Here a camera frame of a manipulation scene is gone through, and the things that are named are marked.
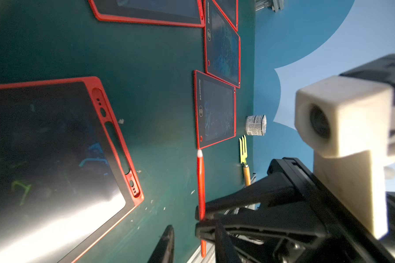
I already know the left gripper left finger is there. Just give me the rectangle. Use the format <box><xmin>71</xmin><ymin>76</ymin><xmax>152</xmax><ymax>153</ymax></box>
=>
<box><xmin>148</xmin><ymin>225</ymin><xmax>175</xmax><ymax>263</ymax></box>

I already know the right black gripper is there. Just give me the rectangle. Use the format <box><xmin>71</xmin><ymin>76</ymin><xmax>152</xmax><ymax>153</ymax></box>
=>
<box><xmin>195</xmin><ymin>157</ymin><xmax>395</xmax><ymax>263</ymax></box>

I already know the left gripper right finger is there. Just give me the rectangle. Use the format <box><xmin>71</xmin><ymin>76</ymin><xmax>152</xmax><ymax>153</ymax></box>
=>
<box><xmin>215</xmin><ymin>222</ymin><xmax>241</xmax><ymax>263</ymax></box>

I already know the red stylus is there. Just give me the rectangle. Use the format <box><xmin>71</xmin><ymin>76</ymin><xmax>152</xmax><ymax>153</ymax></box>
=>
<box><xmin>196</xmin><ymin>149</ymin><xmax>207</xmax><ymax>258</ymax></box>

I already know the colourful scribble red writing tablet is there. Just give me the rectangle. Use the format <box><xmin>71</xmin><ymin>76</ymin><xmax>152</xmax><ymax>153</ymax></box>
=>
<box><xmin>204</xmin><ymin>1</ymin><xmax>241</xmax><ymax>88</ymax></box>

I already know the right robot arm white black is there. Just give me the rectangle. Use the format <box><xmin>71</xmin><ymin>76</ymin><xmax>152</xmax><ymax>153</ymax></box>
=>
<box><xmin>195</xmin><ymin>54</ymin><xmax>395</xmax><ymax>263</ymax></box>

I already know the aluminium front rail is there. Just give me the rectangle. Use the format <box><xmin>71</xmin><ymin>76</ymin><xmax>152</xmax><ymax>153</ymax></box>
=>
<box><xmin>187</xmin><ymin>242</ymin><xmax>216</xmax><ymax>263</ymax></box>

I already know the green garden fork wooden handle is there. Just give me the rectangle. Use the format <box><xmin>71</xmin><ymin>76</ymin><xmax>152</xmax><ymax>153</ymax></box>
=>
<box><xmin>239</xmin><ymin>135</ymin><xmax>251</xmax><ymax>187</ymax></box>

